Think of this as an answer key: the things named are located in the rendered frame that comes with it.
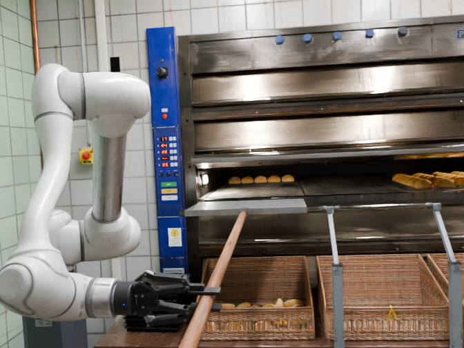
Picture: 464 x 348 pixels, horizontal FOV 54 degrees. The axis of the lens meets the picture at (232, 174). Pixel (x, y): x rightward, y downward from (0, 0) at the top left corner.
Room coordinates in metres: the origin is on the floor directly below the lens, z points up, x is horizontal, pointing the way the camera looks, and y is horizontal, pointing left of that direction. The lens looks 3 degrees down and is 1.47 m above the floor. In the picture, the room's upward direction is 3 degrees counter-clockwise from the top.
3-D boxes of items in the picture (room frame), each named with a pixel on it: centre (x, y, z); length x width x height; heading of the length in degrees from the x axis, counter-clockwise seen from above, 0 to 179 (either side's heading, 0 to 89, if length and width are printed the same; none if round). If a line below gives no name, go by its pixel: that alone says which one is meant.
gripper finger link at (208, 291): (1.00, 0.07, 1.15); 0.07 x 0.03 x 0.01; 84
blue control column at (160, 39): (3.50, 0.25, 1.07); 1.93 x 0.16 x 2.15; 174
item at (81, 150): (2.59, 0.81, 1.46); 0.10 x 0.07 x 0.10; 84
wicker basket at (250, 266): (2.27, -0.09, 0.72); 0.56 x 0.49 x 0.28; 85
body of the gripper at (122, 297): (1.01, 0.23, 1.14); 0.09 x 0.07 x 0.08; 84
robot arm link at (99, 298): (1.02, 0.30, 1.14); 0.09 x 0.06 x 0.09; 174
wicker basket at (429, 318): (2.20, -0.69, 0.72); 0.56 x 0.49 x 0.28; 84
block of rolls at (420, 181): (2.84, -1.32, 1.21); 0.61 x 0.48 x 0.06; 174
